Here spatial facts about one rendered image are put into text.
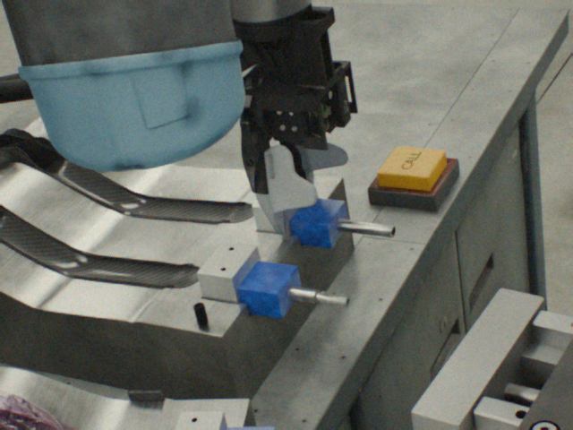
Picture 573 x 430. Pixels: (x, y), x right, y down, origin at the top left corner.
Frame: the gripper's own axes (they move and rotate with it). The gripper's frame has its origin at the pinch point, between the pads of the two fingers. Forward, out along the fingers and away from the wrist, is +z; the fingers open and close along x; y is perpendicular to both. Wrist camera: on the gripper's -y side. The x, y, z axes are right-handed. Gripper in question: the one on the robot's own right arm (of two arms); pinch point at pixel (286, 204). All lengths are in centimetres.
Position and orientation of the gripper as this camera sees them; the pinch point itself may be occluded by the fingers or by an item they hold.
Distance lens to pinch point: 108.1
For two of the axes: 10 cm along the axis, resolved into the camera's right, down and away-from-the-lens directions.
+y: 8.9, 1.1, -4.5
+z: 1.7, 8.3, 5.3
